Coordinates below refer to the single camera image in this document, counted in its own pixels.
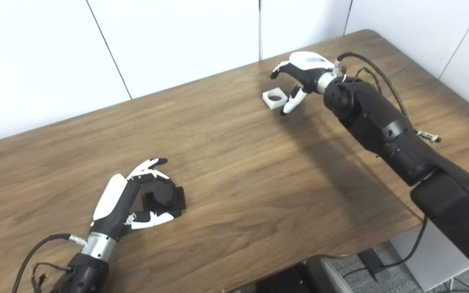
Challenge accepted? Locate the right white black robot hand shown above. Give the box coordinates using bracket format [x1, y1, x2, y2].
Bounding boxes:
[270, 52, 335, 116]

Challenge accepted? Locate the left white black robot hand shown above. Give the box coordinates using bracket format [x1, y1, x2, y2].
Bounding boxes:
[91, 158, 176, 241]

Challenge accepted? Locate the black peg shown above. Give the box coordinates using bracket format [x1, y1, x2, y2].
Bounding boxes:
[141, 179, 187, 212]

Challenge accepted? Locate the white square piece with hole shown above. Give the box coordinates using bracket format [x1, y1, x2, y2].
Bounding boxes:
[263, 87, 288, 109]

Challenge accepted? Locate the black glossy robot torso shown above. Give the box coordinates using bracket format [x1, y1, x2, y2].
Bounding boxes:
[255, 265, 308, 293]

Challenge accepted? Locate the black floor cable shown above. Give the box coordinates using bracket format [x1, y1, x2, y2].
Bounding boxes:
[342, 216, 428, 279]

